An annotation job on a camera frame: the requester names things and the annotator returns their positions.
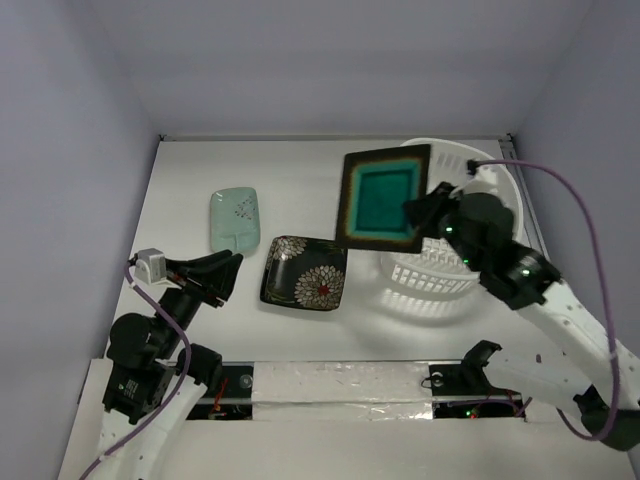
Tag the light green rectangular plate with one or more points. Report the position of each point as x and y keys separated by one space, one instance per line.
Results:
x=235 y=220

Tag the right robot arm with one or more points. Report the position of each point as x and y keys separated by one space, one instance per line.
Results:
x=597 y=379

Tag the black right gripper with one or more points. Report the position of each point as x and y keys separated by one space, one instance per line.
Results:
x=439 y=215

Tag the teal and brown square plate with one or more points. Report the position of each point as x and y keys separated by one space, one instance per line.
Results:
x=375 y=184

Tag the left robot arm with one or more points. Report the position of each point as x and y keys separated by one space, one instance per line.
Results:
x=157 y=374

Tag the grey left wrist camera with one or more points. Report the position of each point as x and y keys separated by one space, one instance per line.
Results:
x=150 y=267

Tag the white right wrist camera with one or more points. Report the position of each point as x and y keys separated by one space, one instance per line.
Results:
x=481 y=179

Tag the aluminium rail right side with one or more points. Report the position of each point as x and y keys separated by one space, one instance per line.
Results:
x=531 y=225

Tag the white plastic dish rack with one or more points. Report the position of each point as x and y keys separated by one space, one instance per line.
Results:
x=437 y=270

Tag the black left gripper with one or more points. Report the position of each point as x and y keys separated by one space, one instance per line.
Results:
x=223 y=281

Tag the silver foil tape strip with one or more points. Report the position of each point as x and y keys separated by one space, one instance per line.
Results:
x=340 y=391

